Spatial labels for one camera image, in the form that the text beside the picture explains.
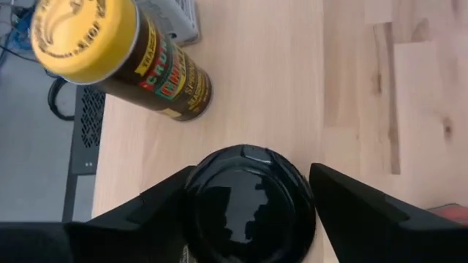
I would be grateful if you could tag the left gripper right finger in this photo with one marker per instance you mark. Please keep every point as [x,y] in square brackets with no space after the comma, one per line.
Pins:
[384,237]

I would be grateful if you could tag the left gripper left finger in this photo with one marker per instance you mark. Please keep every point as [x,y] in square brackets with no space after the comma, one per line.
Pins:
[109,241]

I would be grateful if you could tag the black-lid spice jar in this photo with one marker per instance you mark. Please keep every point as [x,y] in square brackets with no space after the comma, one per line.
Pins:
[248,204]

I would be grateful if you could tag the yellow-lid crunchy onion jar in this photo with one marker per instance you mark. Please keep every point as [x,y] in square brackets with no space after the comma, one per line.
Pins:
[91,36]

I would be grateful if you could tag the white-lid bagel sesame jar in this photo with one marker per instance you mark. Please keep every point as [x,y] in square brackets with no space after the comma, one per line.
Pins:
[172,18]

